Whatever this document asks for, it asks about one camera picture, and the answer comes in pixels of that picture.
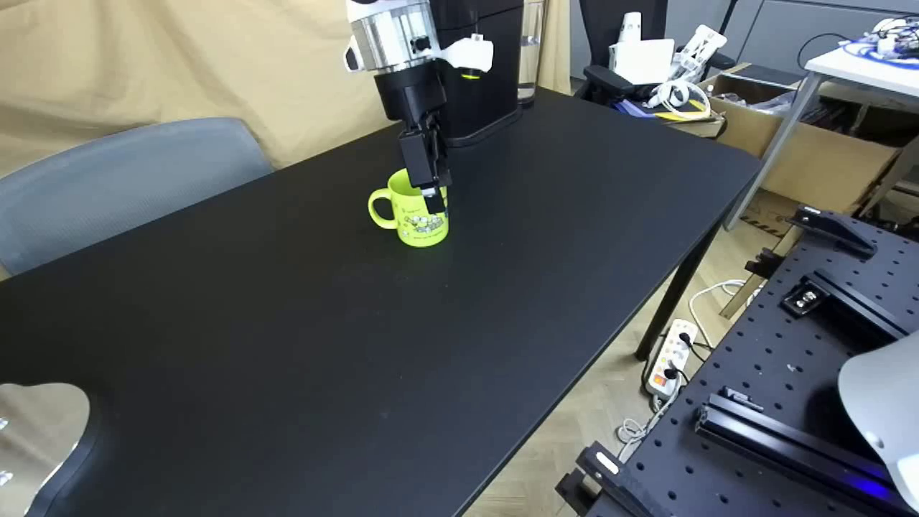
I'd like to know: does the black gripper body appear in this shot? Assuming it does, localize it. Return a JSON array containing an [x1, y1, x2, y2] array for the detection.
[[375, 61, 449, 136]]

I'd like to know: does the lime green ceramic mug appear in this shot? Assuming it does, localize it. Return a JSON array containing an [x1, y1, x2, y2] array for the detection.
[[364, 169, 449, 249]]

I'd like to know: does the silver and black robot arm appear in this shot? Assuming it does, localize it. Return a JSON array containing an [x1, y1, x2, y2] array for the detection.
[[345, 0, 449, 212]]

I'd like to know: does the black chair with clutter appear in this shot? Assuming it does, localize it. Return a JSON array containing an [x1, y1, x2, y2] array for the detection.
[[578, 0, 726, 123]]

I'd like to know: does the white box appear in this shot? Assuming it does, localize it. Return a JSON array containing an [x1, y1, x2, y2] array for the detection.
[[612, 11, 674, 87]]

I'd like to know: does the grey office chair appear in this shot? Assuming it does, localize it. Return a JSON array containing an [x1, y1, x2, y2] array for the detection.
[[0, 118, 273, 276]]

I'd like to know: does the white power strip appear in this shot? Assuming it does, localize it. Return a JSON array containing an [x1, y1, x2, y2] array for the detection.
[[647, 319, 697, 398]]

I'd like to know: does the cardboard box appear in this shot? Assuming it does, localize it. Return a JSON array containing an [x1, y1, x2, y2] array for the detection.
[[708, 74, 897, 212]]

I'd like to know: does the black stapler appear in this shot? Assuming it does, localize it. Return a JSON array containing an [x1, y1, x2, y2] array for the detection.
[[793, 207, 876, 259]]

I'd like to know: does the white side table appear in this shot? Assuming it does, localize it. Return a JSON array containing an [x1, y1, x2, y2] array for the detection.
[[723, 49, 919, 226]]

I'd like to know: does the black perforated breadboard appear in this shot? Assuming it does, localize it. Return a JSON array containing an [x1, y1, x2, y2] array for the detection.
[[559, 219, 919, 517]]

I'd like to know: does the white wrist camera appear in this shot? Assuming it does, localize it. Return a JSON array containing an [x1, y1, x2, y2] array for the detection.
[[443, 35, 494, 72]]

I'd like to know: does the black aluminium rail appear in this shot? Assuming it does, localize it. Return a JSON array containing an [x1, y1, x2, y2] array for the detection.
[[696, 394, 915, 517]]

